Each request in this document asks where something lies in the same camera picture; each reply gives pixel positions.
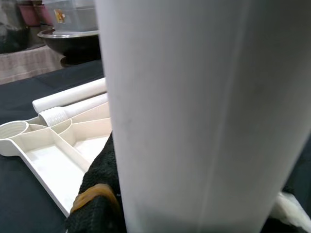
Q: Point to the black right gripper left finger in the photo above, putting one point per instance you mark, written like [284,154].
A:
[102,170]

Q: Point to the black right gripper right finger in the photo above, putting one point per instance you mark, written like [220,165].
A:
[300,172]

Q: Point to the brown rubber band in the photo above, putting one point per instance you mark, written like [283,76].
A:
[97,191]

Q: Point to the white plastic table top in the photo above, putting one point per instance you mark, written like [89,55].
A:
[48,160]

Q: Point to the large black wok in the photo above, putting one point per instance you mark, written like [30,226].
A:
[73,48]

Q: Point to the beige cloth covered stand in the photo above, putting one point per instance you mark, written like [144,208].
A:
[24,65]

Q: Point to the clear grey storage box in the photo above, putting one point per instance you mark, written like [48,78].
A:
[77,17]

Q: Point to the black plastic bag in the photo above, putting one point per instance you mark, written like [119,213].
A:
[12,36]

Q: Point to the maroon plastic pot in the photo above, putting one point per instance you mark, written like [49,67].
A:
[27,14]
[45,14]

